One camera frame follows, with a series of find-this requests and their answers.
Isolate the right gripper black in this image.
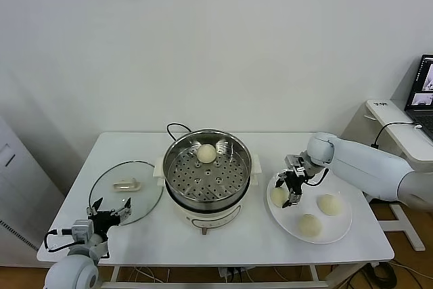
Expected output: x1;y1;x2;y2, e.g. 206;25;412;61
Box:
274;166;305;209

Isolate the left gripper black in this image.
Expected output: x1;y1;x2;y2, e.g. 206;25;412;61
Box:
87;196;133;236

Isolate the white steamed baozi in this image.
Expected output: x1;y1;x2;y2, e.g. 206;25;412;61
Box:
297;213;322;238
270;187;290;208
317;194;342;217
196;143;217;164

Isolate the round glass lid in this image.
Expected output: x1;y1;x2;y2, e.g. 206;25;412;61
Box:
88;160;164;226

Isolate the steel perforated steamer basket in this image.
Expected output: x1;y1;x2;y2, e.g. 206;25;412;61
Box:
154;129;263;204

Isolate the white round plate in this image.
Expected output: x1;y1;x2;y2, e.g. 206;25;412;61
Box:
266;166;353;245

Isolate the cream electric cooker base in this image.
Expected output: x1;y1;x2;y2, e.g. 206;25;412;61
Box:
156;175;260;236

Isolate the white cabinet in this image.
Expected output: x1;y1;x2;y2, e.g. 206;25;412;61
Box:
0;116;65;266

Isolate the white power strip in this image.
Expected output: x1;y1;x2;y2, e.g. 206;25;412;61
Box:
218;266;251;278

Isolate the white side table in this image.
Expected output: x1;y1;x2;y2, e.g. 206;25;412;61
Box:
364;99;433;252

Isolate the black laptop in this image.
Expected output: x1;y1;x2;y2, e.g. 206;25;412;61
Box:
404;53;433;141

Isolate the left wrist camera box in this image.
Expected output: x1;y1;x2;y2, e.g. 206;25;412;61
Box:
62;219;94;244

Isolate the black right camera cable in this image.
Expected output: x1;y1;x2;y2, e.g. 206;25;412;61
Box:
304;166;328;187

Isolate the black camera cable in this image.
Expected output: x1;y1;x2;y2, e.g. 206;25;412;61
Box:
304;166;328;187
45;229;74;253

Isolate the white table frame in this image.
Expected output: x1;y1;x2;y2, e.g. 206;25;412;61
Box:
101;261;383;289

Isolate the black left camera cable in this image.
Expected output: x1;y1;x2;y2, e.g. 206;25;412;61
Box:
45;229;74;253

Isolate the white floor wire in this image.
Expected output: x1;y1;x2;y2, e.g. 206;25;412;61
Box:
130;266;173;285

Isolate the black cooker power cord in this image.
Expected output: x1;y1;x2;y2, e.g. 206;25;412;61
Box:
166;122;192;143

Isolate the black laptop power cable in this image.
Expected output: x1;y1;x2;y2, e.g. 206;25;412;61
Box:
371;121;420;150

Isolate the black coiled floor cable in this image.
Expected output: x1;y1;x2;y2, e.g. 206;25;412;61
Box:
363;261;398;288

